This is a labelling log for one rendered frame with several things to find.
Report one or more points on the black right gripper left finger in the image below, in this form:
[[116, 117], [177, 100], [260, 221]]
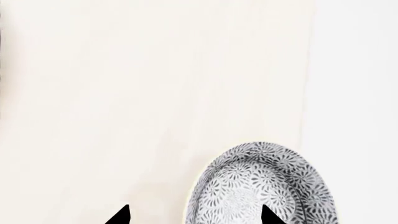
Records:
[[121, 217]]

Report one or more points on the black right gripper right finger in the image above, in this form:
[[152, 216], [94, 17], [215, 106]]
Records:
[[270, 217]]

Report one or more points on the grey floral patterned plate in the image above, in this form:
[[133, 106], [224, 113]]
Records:
[[264, 179]]

